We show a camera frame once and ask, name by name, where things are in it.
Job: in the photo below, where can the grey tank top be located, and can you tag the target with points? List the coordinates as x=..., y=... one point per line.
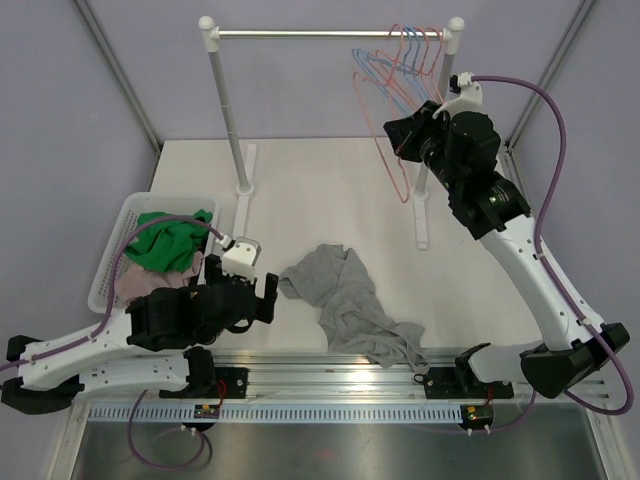
x=335, y=280

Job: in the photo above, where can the left aluminium frame post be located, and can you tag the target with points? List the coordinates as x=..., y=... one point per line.
x=98, y=36

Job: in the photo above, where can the right aluminium frame post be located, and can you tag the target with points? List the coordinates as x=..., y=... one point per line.
x=553, y=67

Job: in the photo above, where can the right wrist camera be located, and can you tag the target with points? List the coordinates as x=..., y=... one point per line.
x=467, y=96

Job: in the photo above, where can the aluminium frame post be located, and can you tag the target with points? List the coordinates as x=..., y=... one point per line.
x=553, y=67
x=98, y=36

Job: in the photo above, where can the green tank top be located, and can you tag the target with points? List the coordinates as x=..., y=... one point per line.
x=167, y=247

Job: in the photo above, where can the white slotted cable duct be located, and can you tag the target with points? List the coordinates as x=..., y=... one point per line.
x=279, y=413

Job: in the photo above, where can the white plastic basket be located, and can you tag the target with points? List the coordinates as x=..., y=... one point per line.
x=126, y=222

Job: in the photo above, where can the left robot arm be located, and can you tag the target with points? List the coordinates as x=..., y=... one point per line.
x=159, y=342

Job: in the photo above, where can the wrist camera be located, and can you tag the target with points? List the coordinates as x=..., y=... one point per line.
x=239, y=258
x=467, y=96

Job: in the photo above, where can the mauve pink tank top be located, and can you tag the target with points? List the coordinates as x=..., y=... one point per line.
x=139, y=282

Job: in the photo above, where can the silver clothes rack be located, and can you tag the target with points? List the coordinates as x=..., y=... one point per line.
x=244, y=161

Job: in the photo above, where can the blue hanger of green top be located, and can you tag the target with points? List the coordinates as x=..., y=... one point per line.
x=395, y=75

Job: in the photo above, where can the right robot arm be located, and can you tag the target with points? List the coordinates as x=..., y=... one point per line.
x=460, y=150

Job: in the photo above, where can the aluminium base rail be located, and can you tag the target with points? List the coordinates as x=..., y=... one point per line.
x=326, y=377

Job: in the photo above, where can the pink hanger of brown top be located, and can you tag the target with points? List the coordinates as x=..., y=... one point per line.
x=425, y=60

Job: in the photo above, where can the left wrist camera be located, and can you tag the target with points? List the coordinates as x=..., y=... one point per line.
x=239, y=258

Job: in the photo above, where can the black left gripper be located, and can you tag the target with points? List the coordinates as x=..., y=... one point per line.
x=265, y=311

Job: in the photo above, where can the blue hanger of mauve top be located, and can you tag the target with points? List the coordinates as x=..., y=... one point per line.
x=410, y=65

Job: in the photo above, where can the pink hanger of black top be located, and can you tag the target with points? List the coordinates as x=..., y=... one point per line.
x=437, y=60

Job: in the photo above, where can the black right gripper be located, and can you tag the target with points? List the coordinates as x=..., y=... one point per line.
x=405, y=134

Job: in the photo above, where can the pink hanger of grey top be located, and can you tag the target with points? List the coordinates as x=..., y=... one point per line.
x=380, y=125

